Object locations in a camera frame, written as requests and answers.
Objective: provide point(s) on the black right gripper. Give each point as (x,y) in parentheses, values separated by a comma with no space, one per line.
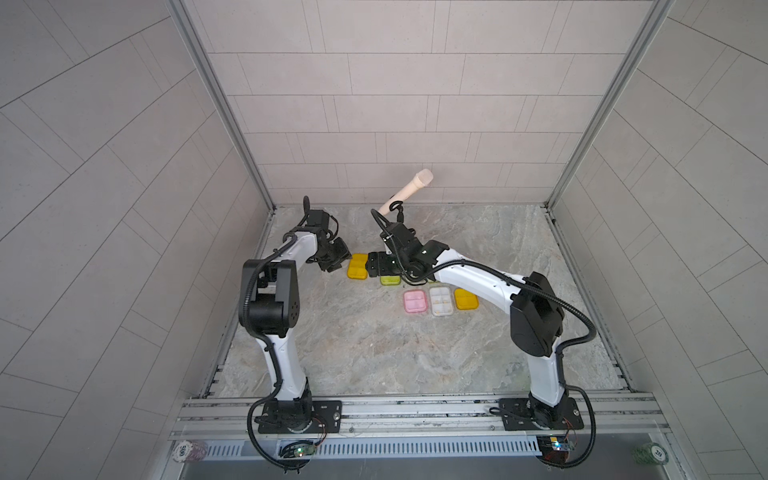
(382,263)

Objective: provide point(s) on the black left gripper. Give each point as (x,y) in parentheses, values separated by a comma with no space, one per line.
(340,253)

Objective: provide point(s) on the green pillbox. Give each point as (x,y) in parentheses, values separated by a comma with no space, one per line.
(390,280)

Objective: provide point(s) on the pink pillbox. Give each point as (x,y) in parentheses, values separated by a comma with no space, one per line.
(415,301)

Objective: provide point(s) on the clear pillbox white tray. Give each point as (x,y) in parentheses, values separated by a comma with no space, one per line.
(441,302)

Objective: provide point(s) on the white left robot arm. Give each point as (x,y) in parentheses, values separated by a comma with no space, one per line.
(269,309)

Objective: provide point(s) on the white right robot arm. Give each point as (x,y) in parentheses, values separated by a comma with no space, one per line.
(541,324)

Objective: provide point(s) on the black microphone stand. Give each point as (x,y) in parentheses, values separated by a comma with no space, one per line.
(397,206)

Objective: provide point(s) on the beige microphone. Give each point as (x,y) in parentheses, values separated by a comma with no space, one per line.
(421,179)

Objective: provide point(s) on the left green circuit board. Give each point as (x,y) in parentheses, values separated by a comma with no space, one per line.
(298,450)

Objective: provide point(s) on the green circuit board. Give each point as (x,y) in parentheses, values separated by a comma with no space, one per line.
(298,450)
(555,449)

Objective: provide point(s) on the right green circuit board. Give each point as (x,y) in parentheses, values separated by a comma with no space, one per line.
(555,449)

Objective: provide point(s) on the left round marker disc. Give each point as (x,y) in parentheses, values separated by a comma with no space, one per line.
(188,451)

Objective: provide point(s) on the round marker disc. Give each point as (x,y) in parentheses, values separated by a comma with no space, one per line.
(188,451)
(650,453)

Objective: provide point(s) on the right round marker disc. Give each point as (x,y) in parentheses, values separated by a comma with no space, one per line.
(650,453)

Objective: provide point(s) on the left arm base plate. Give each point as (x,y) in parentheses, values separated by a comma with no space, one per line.
(300,417)

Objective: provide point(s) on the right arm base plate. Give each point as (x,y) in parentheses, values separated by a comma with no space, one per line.
(520,414)

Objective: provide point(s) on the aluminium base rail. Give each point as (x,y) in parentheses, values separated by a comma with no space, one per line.
(391,416)

